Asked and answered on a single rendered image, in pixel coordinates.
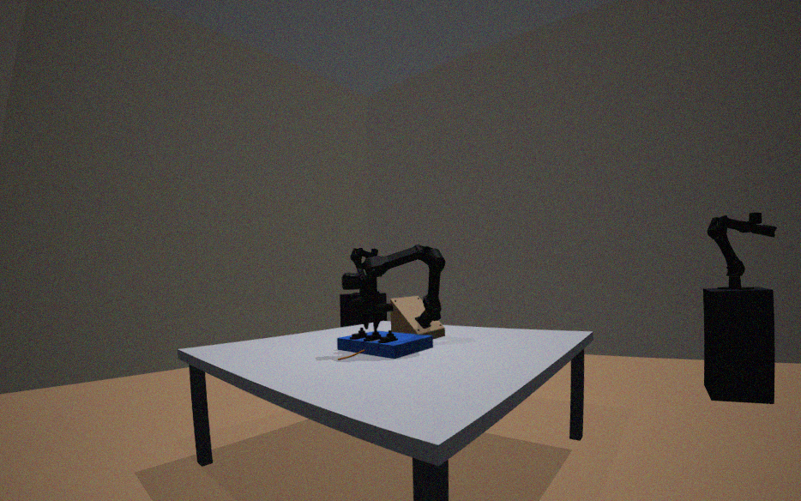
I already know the blue flat deck plate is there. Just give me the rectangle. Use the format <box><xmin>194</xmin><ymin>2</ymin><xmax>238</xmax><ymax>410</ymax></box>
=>
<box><xmin>337</xmin><ymin>328</ymin><xmax>433</xmax><ymax>359</ymax></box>

